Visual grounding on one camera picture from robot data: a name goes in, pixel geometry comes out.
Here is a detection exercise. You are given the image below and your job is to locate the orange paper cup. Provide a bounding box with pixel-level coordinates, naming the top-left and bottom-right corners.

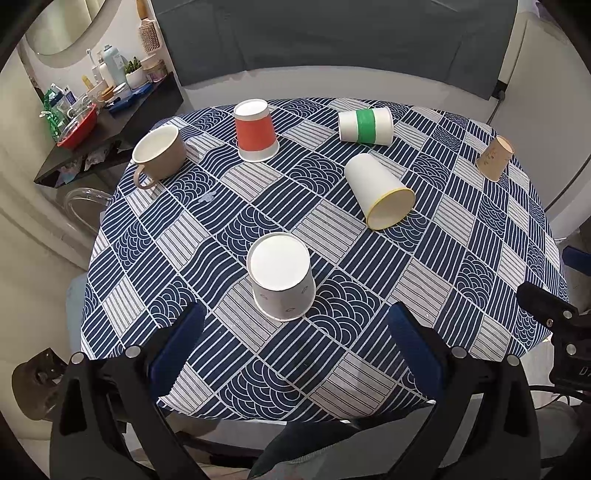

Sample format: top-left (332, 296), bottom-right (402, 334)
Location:
top-left (233, 99), bottom-right (280, 162)

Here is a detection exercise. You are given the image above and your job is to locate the wooden brush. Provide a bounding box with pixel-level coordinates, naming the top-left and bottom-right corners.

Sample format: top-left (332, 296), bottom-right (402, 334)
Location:
top-left (138, 18), bottom-right (160, 53)

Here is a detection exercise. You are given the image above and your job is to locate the glass jar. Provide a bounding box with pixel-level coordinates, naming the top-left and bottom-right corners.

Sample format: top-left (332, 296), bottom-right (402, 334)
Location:
top-left (143, 55), bottom-right (167, 83)

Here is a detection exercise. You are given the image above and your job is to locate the plain white paper cup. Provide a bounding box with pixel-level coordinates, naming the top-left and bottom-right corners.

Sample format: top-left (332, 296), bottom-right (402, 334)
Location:
top-left (246, 233), bottom-right (317, 322)

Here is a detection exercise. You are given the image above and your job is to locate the blue patterned tablecloth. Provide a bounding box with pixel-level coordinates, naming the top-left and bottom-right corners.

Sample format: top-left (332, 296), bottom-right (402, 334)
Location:
top-left (79, 97), bottom-right (570, 423)

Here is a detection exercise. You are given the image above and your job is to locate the red bowl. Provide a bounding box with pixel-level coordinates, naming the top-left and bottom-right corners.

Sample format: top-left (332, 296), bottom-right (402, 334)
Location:
top-left (56, 103), bottom-right (99, 151)

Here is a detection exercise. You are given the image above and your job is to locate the clear acrylic chair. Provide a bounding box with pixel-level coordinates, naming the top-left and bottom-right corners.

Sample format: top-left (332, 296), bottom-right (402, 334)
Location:
top-left (64, 186), bottom-right (114, 232)

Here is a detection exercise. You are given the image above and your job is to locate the small potted plant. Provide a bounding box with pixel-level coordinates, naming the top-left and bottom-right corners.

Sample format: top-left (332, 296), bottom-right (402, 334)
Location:
top-left (123, 56), bottom-right (148, 90)

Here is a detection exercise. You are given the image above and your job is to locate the grey padded cushion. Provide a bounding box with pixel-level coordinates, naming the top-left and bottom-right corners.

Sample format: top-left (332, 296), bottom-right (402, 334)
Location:
top-left (150, 0), bottom-right (518, 100)

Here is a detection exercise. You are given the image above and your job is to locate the black power cable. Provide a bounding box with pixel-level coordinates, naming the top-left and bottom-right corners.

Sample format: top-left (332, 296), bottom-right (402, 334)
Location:
top-left (485, 80), bottom-right (507, 126)

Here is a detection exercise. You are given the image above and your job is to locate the green packet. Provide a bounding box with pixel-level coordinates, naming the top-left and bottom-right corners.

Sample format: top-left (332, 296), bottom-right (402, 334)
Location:
top-left (41, 89), bottom-right (64, 140)

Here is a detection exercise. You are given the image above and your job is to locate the brown round object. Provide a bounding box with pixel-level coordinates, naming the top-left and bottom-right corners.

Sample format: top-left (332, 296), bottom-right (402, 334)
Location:
top-left (11, 348), bottom-right (70, 421)

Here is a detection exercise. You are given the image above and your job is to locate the green-banded white paper cup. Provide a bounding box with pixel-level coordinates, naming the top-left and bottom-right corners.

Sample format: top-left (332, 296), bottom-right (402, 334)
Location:
top-left (337, 107), bottom-right (394, 147)

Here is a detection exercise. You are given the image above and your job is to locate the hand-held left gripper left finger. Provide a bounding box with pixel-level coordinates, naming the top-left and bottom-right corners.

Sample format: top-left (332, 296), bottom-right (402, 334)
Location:
top-left (48, 301), bottom-right (208, 480)

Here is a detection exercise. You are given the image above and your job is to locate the yellow-rimmed white paper cup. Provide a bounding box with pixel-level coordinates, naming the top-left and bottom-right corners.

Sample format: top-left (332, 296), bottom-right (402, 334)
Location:
top-left (344, 152), bottom-right (416, 231)

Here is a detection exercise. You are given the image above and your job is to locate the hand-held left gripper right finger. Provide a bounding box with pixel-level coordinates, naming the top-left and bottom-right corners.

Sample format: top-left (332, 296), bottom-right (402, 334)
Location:
top-left (387, 302), bottom-right (541, 480)

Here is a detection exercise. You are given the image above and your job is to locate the black wall shelf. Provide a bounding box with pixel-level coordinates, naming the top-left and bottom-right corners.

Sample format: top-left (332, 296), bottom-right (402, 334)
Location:
top-left (33, 71), bottom-right (184, 188)

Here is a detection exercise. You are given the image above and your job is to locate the round wall mirror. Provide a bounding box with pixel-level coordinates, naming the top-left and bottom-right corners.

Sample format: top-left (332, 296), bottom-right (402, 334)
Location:
top-left (25, 0), bottom-right (123, 56)

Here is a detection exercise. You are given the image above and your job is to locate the blue cloth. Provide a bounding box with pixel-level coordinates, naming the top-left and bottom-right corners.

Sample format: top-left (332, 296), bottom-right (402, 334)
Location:
top-left (109, 83), bottom-right (153, 114)

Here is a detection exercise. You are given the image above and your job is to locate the brown kraft paper cup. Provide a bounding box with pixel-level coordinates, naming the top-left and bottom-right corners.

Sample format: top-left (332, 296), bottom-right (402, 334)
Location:
top-left (475, 135), bottom-right (515, 182)

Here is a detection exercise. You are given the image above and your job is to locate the white bottle with blue cap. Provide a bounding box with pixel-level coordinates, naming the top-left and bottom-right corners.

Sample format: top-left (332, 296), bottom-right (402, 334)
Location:
top-left (99, 45), bottom-right (123, 86)

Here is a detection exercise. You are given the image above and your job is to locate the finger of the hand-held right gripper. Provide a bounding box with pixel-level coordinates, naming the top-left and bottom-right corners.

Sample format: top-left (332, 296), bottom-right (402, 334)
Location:
top-left (561, 246), bottom-right (591, 274)
top-left (516, 281), bottom-right (579, 334)

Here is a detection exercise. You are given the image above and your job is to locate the beige ceramic mug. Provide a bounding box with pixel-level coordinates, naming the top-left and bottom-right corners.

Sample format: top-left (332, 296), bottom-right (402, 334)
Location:
top-left (131, 124), bottom-right (188, 190)

